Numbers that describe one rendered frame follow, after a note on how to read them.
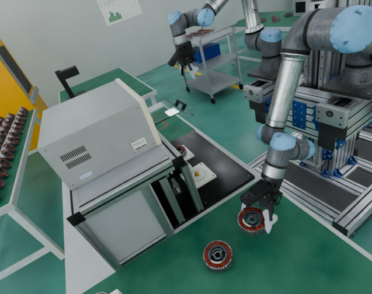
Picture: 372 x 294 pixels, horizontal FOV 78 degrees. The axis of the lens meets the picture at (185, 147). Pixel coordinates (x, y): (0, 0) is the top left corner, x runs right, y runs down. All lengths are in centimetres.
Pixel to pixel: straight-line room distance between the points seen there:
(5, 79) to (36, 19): 209
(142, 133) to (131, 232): 40
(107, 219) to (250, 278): 55
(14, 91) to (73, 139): 368
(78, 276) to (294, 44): 123
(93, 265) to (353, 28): 126
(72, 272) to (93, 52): 550
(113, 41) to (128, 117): 549
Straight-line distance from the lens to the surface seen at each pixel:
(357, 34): 83
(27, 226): 217
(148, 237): 105
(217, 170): 125
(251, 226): 95
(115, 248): 103
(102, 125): 86
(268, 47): 153
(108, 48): 630
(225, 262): 93
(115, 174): 91
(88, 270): 120
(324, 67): 149
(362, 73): 129
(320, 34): 84
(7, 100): 456
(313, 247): 100
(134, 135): 90
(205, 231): 105
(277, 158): 82
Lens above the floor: 161
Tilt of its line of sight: 34 degrees down
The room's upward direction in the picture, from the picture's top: 19 degrees counter-clockwise
